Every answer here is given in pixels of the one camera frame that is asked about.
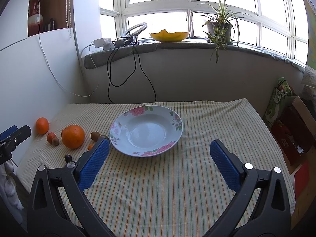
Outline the black cable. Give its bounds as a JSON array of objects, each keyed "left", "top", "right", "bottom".
[{"left": 106, "top": 39, "right": 157, "bottom": 104}]

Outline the ring light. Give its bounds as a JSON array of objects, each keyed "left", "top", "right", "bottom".
[{"left": 119, "top": 23, "right": 147, "bottom": 46}]

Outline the cardboard box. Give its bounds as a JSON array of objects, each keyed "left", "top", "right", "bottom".
[{"left": 271, "top": 96, "right": 315, "bottom": 165}]

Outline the floral white plate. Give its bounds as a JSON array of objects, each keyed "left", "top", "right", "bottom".
[{"left": 109, "top": 105, "right": 183, "bottom": 157}]

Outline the green-brown plum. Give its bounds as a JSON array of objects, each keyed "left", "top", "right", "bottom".
[{"left": 100, "top": 135, "right": 109, "bottom": 140}]

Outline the white cable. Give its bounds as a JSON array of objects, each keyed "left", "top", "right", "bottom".
[{"left": 36, "top": 0, "right": 100, "bottom": 98}]

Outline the large orange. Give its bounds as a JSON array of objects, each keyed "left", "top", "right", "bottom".
[{"left": 61, "top": 125, "right": 85, "bottom": 149}]

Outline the green snack bag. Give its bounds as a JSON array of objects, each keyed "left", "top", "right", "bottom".
[{"left": 262, "top": 77, "right": 296, "bottom": 130}]

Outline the striped table cloth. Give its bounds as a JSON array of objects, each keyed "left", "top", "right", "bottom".
[{"left": 17, "top": 99, "right": 296, "bottom": 236}]

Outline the red white vase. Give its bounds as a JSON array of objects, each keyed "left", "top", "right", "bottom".
[{"left": 27, "top": 0, "right": 43, "bottom": 36}]

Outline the yellow fruit bowl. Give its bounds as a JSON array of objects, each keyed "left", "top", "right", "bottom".
[{"left": 150, "top": 29, "right": 189, "bottom": 42}]

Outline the small reddish mandarin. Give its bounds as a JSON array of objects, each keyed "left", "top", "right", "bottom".
[{"left": 47, "top": 132, "right": 56, "bottom": 144}]

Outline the small brown longan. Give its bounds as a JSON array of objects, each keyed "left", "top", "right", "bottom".
[{"left": 51, "top": 137, "right": 59, "bottom": 146}]

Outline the white cabinet panel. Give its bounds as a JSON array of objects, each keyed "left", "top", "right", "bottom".
[{"left": 0, "top": 27, "right": 91, "bottom": 163}]

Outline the white power strip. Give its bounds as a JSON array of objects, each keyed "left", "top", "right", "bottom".
[{"left": 93, "top": 38, "right": 115, "bottom": 51}]

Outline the brown kiwi fruit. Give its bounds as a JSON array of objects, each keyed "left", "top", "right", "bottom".
[{"left": 90, "top": 131, "right": 100, "bottom": 142}]

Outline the dark purple plum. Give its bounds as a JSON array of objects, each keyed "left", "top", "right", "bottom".
[{"left": 64, "top": 155, "right": 72, "bottom": 164}]

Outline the potted spider plant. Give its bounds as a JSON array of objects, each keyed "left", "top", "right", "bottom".
[{"left": 201, "top": 0, "right": 247, "bottom": 63}]

